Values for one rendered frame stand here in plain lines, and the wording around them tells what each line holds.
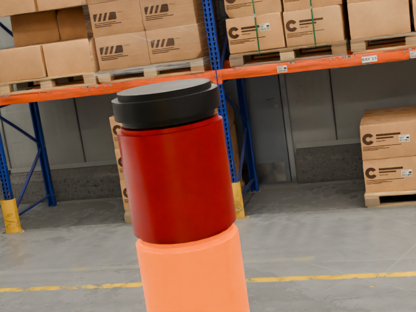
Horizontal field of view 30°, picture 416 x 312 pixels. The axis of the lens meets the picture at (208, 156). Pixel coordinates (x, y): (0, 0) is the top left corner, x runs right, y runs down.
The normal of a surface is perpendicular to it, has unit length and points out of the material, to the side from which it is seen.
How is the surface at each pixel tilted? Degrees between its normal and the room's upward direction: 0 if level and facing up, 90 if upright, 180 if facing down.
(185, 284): 90
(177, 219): 90
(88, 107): 90
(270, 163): 90
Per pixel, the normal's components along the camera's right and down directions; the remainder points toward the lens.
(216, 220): 0.60, 0.07
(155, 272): -0.60, 0.25
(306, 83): -0.25, 0.23
